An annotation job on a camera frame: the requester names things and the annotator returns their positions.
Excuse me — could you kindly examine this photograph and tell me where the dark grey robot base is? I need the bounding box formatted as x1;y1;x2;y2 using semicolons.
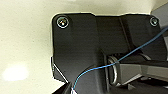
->
106;53;168;94

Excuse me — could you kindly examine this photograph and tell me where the thin blue cable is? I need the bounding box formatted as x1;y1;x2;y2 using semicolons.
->
72;26;168;94

